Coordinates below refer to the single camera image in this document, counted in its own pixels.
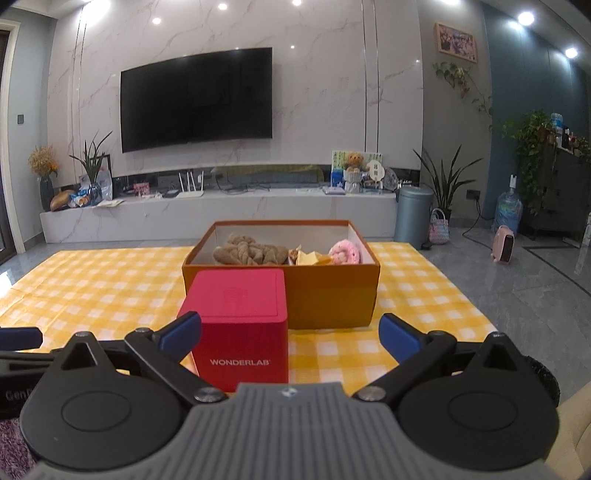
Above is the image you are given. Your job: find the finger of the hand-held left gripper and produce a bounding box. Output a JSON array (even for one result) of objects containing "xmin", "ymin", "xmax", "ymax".
[
  {"xmin": 0, "ymin": 326, "xmax": 44, "ymax": 353},
  {"xmin": 0, "ymin": 351, "xmax": 64, "ymax": 373}
]

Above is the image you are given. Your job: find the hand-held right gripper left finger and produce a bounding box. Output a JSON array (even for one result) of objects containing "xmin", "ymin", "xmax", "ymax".
[{"xmin": 46, "ymin": 311, "xmax": 228, "ymax": 408}]

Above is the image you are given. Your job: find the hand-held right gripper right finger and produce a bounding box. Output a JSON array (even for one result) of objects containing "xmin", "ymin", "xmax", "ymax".
[{"xmin": 353, "ymin": 312, "xmax": 534, "ymax": 402}]

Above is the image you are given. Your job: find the orange cardboard box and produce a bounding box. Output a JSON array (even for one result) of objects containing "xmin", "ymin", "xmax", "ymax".
[{"xmin": 181, "ymin": 220, "xmax": 381, "ymax": 330}]

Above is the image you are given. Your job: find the pink white knitted item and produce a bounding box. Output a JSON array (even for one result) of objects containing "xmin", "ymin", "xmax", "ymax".
[{"xmin": 328, "ymin": 239, "xmax": 362, "ymax": 265}]

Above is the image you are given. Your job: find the brown knitted item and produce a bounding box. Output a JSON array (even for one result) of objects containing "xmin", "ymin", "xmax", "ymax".
[{"xmin": 212, "ymin": 233, "xmax": 290, "ymax": 267}]

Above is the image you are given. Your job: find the yellow cloth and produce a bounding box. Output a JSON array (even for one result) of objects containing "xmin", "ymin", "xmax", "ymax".
[{"xmin": 295, "ymin": 248, "xmax": 331, "ymax": 267}]

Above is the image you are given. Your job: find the yellow checked mat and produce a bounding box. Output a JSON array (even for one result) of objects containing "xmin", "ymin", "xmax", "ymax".
[{"xmin": 0, "ymin": 242, "xmax": 500, "ymax": 403}]

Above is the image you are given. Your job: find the red square box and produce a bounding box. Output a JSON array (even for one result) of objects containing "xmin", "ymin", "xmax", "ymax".
[{"xmin": 176, "ymin": 268, "xmax": 290, "ymax": 393}]

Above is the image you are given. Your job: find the pastel woven bag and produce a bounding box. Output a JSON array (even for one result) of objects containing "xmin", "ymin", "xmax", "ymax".
[{"xmin": 428, "ymin": 207, "xmax": 451, "ymax": 246}]

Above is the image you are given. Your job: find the grey blue trash can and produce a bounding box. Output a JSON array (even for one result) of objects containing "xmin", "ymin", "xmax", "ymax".
[{"xmin": 393, "ymin": 185, "xmax": 435, "ymax": 250}]

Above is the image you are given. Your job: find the white marble television console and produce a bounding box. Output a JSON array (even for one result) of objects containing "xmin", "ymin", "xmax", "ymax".
[{"xmin": 39, "ymin": 186, "xmax": 399, "ymax": 245}]

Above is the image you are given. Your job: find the pink space heater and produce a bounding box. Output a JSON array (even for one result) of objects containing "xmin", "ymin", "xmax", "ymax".
[{"xmin": 490, "ymin": 224, "xmax": 516, "ymax": 265}]

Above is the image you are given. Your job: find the white router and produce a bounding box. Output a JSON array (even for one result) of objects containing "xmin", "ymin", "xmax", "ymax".
[{"xmin": 176, "ymin": 169, "xmax": 206, "ymax": 199}]

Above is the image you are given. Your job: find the brown round bread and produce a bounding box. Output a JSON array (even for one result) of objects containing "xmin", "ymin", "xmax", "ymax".
[{"xmin": 49, "ymin": 189, "xmax": 77, "ymax": 212}]

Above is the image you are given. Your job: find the tall leafy floor plant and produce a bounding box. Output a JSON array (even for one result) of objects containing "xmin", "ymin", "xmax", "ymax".
[{"xmin": 413, "ymin": 145, "xmax": 484, "ymax": 223}]

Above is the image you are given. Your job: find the dark framed glass door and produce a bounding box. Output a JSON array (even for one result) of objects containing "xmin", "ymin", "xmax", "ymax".
[{"xmin": 0, "ymin": 28, "xmax": 24, "ymax": 267}]

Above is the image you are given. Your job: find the black fuzzy object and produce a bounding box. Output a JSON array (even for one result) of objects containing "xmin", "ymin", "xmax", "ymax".
[{"xmin": 525, "ymin": 355, "xmax": 562, "ymax": 408}]

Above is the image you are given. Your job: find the dark vase with yellow flowers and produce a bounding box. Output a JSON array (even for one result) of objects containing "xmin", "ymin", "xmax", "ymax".
[{"xmin": 27, "ymin": 145, "xmax": 60, "ymax": 212}]

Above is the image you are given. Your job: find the white round paddle sign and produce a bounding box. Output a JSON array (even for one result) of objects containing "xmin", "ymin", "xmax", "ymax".
[{"xmin": 366, "ymin": 159, "xmax": 387, "ymax": 190}]

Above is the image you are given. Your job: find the blue water bottle with pump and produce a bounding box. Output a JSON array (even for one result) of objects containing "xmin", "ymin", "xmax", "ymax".
[{"xmin": 493, "ymin": 174, "xmax": 524, "ymax": 232}]

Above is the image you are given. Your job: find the white plastic packet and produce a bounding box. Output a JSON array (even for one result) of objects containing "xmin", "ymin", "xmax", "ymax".
[{"xmin": 94, "ymin": 167, "xmax": 114, "ymax": 202}]

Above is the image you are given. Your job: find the teddy bear in white pot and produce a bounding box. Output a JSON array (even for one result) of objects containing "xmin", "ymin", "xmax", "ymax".
[{"xmin": 344, "ymin": 151, "xmax": 367, "ymax": 193}]

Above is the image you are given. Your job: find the green picture card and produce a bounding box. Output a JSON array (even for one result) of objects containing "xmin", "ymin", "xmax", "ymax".
[{"xmin": 330, "ymin": 150, "xmax": 383, "ymax": 186}]

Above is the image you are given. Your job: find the green plant in glass vase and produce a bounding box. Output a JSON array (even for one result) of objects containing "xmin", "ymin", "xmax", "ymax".
[{"xmin": 69, "ymin": 130, "xmax": 114, "ymax": 206}]

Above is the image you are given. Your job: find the beige sofa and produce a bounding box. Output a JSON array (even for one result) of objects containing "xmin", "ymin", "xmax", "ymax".
[{"xmin": 555, "ymin": 382, "xmax": 591, "ymax": 480}]

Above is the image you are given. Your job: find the dark cabinet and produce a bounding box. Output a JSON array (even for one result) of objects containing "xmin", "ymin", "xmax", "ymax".
[{"xmin": 523, "ymin": 142, "xmax": 591, "ymax": 243}]

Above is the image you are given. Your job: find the trailing green pothos plant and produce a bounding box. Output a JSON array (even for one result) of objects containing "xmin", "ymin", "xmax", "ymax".
[{"xmin": 502, "ymin": 109, "xmax": 562, "ymax": 216}]

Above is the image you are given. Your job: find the hanging vine plant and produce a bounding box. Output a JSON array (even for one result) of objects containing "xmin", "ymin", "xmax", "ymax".
[{"xmin": 432, "ymin": 61, "xmax": 494, "ymax": 133}]

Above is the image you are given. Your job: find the black power cable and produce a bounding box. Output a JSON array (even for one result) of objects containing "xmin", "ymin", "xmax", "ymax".
[{"xmin": 461, "ymin": 202, "xmax": 498, "ymax": 253}]

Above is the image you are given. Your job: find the black wall television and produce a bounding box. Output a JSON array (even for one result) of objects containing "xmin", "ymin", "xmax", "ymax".
[{"xmin": 119, "ymin": 47, "xmax": 274, "ymax": 154}]

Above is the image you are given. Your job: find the framed wall picture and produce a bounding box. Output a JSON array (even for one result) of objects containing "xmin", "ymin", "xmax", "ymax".
[{"xmin": 433, "ymin": 21, "xmax": 479, "ymax": 64}]

